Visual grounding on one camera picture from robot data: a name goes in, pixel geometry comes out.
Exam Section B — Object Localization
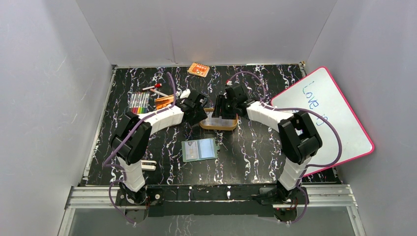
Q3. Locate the green card holder wallet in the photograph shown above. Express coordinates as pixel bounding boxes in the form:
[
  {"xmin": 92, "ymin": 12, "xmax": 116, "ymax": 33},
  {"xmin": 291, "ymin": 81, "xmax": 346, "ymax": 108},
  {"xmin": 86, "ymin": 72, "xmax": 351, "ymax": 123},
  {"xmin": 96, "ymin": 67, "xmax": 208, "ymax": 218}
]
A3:
[{"xmin": 181, "ymin": 138, "xmax": 220, "ymax": 162}]

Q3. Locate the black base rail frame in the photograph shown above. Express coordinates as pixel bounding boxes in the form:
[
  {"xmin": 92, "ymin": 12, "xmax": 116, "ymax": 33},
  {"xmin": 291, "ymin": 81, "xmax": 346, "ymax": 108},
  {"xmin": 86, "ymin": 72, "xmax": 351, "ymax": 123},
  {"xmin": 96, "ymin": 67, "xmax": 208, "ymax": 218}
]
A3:
[{"xmin": 70, "ymin": 184, "xmax": 357, "ymax": 222}]

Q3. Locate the orange paperback book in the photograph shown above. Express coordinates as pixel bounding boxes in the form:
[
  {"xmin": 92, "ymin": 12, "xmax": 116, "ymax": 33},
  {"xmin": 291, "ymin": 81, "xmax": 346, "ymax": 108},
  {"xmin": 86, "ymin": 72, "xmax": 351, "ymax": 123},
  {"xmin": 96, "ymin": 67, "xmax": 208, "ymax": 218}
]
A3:
[{"xmin": 154, "ymin": 95, "xmax": 174, "ymax": 110}]

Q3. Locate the small orange card box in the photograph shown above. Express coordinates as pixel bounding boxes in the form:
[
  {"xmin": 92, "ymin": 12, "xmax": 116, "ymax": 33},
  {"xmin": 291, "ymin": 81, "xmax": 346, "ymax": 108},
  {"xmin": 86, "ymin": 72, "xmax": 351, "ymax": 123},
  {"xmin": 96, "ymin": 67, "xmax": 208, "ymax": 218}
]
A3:
[{"xmin": 187, "ymin": 62, "xmax": 210, "ymax": 78}]

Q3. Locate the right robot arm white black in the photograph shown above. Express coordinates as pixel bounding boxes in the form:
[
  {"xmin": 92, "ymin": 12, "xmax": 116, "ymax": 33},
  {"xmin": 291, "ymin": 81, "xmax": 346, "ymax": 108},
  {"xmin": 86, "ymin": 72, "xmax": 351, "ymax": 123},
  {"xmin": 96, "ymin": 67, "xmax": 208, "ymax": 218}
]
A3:
[{"xmin": 212, "ymin": 85, "xmax": 323, "ymax": 204}]

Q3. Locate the white VIP card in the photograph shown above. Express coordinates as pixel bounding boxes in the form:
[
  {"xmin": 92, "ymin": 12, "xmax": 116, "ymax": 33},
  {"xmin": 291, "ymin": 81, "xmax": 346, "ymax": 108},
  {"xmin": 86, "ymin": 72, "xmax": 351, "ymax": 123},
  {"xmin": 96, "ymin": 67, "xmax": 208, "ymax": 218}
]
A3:
[{"xmin": 183, "ymin": 141, "xmax": 199, "ymax": 161}]

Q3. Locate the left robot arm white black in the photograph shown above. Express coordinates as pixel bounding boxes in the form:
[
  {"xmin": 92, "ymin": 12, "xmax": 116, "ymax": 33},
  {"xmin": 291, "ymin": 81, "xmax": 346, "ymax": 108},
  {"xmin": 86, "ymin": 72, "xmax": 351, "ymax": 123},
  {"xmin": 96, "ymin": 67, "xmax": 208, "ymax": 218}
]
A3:
[{"xmin": 110, "ymin": 89, "xmax": 208, "ymax": 205}]

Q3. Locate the red capped marker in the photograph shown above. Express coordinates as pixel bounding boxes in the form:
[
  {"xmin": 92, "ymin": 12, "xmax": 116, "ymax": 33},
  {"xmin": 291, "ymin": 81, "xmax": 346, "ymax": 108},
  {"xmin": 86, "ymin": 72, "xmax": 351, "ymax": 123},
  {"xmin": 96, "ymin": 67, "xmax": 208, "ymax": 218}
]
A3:
[{"xmin": 142, "ymin": 83, "xmax": 162, "ymax": 91}]

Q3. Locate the pack of coloured markers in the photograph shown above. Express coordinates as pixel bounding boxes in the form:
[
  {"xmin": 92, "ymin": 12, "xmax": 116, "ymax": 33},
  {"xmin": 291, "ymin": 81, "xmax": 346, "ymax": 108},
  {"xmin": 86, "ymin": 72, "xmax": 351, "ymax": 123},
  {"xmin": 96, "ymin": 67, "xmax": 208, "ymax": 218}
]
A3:
[{"xmin": 129, "ymin": 92, "xmax": 150, "ymax": 115}]

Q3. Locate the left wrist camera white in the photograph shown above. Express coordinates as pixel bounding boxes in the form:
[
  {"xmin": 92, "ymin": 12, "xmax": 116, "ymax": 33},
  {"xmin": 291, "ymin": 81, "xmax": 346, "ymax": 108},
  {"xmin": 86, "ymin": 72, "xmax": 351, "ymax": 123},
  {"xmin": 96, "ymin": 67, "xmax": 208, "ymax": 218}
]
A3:
[{"xmin": 179, "ymin": 89, "xmax": 191, "ymax": 99}]

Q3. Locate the tan oval tray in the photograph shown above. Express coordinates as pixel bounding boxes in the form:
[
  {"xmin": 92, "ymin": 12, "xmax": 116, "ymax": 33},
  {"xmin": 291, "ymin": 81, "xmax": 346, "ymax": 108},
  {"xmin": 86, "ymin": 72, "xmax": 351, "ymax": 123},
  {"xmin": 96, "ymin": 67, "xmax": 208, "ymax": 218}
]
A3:
[{"xmin": 199, "ymin": 108, "xmax": 238, "ymax": 131}]

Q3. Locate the white stapler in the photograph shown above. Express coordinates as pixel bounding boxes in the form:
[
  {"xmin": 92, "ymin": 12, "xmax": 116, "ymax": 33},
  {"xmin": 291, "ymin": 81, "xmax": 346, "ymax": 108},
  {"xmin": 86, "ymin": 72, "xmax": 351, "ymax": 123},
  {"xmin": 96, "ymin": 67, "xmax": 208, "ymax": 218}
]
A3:
[{"xmin": 141, "ymin": 160, "xmax": 157, "ymax": 171}]

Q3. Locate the pink framed whiteboard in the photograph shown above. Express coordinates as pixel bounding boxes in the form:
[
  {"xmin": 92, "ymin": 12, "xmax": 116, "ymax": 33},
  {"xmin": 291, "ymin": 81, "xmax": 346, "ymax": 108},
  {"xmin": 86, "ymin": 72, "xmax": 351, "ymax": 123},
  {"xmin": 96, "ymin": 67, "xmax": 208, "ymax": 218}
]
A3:
[{"xmin": 271, "ymin": 67, "xmax": 375, "ymax": 165}]

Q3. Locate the white marker pen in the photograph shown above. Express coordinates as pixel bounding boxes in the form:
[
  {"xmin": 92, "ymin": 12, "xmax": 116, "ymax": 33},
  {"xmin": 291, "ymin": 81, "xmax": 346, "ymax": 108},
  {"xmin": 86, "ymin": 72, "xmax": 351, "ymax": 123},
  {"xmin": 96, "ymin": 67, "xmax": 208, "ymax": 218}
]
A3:
[{"xmin": 150, "ymin": 88, "xmax": 168, "ymax": 97}]

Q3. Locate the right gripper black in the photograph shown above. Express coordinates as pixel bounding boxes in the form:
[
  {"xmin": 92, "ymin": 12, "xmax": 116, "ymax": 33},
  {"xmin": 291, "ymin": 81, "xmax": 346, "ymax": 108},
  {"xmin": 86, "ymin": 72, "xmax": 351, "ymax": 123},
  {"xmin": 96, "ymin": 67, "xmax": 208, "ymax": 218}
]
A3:
[{"xmin": 211, "ymin": 95, "xmax": 237, "ymax": 120}]

